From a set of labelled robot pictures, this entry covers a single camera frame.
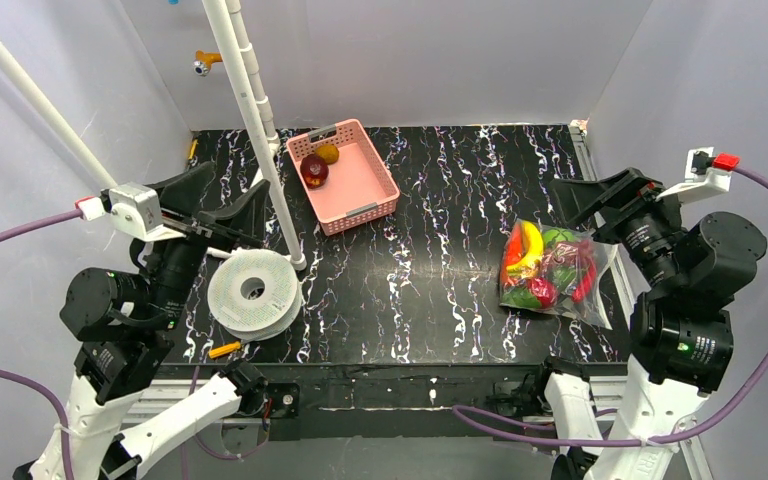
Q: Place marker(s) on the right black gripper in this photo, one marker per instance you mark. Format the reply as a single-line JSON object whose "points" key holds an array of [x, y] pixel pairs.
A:
{"points": [[620, 204]]}

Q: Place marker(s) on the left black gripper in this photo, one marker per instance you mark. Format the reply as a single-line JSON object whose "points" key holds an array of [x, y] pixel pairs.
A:
{"points": [[194, 230]]}

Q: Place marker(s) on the green toy watermelon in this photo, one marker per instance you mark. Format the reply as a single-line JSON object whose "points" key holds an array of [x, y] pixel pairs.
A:
{"points": [[553, 236]]}

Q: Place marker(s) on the purple toy grapes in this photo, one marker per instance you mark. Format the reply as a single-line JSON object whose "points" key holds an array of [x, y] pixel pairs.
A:
{"points": [[563, 254]]}

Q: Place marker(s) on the yellow toy bananas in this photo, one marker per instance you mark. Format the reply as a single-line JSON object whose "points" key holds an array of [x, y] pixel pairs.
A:
{"points": [[529, 265]]}

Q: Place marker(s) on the clear polka dot zip bag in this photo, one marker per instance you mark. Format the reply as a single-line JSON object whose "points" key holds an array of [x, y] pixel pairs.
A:
{"points": [[592, 310]]}

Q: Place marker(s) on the orange toy carrot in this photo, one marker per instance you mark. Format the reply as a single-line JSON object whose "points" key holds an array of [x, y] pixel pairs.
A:
{"points": [[514, 248]]}

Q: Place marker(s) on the red toy pepper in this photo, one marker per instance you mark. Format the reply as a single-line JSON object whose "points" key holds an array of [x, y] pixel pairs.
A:
{"points": [[544, 291]]}

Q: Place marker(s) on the green toy vegetable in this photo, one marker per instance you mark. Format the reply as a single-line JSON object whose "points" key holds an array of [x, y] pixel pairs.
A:
{"points": [[519, 298]]}

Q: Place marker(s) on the red toy chili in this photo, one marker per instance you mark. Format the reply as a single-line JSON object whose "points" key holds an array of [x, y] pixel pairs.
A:
{"points": [[586, 271]]}

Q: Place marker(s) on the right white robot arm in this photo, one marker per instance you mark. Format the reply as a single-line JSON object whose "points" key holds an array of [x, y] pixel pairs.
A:
{"points": [[680, 329]]}

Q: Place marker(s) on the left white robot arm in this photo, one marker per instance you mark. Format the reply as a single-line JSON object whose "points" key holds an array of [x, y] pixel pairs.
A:
{"points": [[123, 322]]}

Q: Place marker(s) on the dark red toy apple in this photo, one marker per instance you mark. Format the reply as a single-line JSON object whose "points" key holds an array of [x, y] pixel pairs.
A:
{"points": [[314, 171]]}

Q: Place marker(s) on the small orange toy fruit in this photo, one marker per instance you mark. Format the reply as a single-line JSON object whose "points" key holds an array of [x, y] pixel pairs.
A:
{"points": [[329, 153]]}

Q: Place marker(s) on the orange toy faucet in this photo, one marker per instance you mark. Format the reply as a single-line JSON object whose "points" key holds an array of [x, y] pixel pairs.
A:
{"points": [[204, 61]]}

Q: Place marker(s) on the pink plastic basket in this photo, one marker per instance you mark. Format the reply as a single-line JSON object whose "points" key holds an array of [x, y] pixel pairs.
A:
{"points": [[359, 187]]}

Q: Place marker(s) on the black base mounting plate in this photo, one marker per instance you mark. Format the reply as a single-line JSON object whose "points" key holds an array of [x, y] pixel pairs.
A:
{"points": [[388, 401]]}

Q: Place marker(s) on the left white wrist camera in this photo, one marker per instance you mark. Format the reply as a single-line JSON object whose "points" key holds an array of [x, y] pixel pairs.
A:
{"points": [[135, 210]]}

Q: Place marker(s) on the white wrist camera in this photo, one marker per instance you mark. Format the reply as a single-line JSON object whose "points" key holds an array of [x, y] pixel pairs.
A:
{"points": [[707, 174], [135, 210]]}

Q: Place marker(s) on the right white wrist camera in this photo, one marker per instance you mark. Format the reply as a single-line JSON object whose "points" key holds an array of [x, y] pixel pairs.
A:
{"points": [[707, 174]]}

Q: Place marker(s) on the orange handled screwdriver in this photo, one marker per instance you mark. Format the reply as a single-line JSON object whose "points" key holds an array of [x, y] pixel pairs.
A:
{"points": [[224, 350]]}

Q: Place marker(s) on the white PVC pipe frame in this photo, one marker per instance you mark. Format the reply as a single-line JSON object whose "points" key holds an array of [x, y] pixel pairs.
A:
{"points": [[82, 107]]}

